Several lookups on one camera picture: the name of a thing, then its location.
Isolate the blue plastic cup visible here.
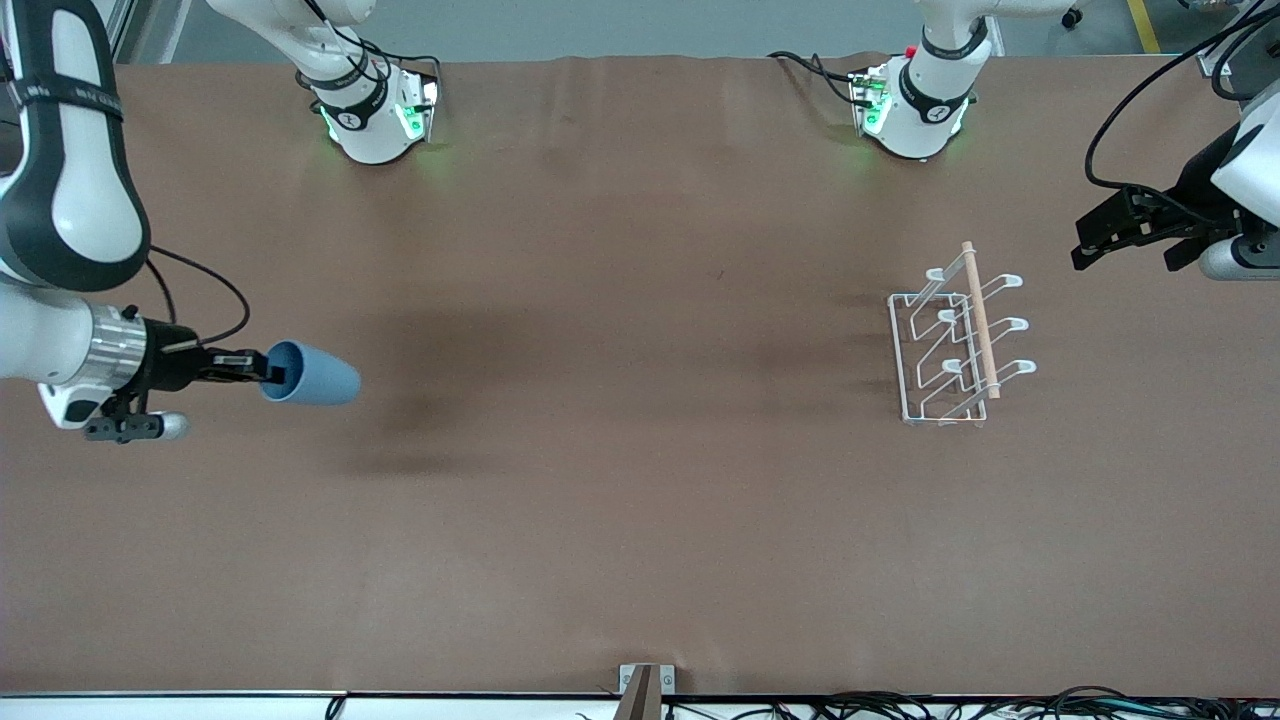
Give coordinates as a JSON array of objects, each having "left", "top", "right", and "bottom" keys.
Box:
[{"left": 260, "top": 341, "right": 362, "bottom": 407}]

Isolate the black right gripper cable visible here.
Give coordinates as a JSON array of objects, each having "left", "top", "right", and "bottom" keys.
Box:
[{"left": 145, "top": 245, "right": 251, "bottom": 346}]

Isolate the white wire cup holder rack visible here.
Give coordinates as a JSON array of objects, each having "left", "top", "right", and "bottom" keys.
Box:
[{"left": 888, "top": 242, "right": 1038, "bottom": 429}]

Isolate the black arm base cable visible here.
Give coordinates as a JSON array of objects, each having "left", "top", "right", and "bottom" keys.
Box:
[
  {"left": 300, "top": 0, "right": 443, "bottom": 81},
  {"left": 768, "top": 50, "right": 871, "bottom": 106}
]

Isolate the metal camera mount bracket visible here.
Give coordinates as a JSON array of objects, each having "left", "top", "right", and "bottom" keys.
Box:
[{"left": 615, "top": 663, "right": 676, "bottom": 720}]

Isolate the aluminium frame profile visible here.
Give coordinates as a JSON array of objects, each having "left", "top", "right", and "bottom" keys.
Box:
[
  {"left": 1197, "top": 40, "right": 1251, "bottom": 81},
  {"left": 100, "top": 0, "right": 136, "bottom": 61}
]

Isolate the brown table cover sheet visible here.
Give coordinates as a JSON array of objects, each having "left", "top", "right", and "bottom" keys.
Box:
[{"left": 0, "top": 55, "right": 1280, "bottom": 698}]

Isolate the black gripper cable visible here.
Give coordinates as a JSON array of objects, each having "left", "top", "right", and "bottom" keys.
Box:
[
  {"left": 145, "top": 245, "right": 251, "bottom": 346},
  {"left": 1087, "top": 0, "right": 1280, "bottom": 216}
]

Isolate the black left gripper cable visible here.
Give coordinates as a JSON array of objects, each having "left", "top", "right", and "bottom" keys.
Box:
[{"left": 1087, "top": 0, "right": 1280, "bottom": 216}]

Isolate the black left arm base cable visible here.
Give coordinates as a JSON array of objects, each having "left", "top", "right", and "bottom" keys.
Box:
[{"left": 768, "top": 50, "right": 871, "bottom": 106}]

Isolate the black right arm base cable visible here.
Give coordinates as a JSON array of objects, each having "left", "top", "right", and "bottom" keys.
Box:
[{"left": 300, "top": 0, "right": 443, "bottom": 81}]

